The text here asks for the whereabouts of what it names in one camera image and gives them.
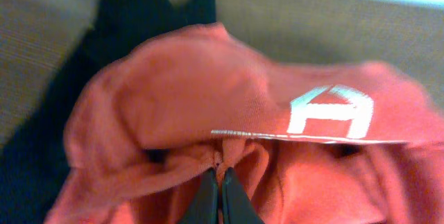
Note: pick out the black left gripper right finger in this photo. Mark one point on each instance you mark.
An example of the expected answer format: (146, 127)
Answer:
(236, 206)

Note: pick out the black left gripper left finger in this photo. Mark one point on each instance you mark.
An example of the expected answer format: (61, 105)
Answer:
(204, 207)

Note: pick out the red t-shirt white print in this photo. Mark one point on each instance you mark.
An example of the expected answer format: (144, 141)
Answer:
(344, 143)

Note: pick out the black crumpled garment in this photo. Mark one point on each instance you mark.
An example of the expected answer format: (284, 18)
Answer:
(33, 163)

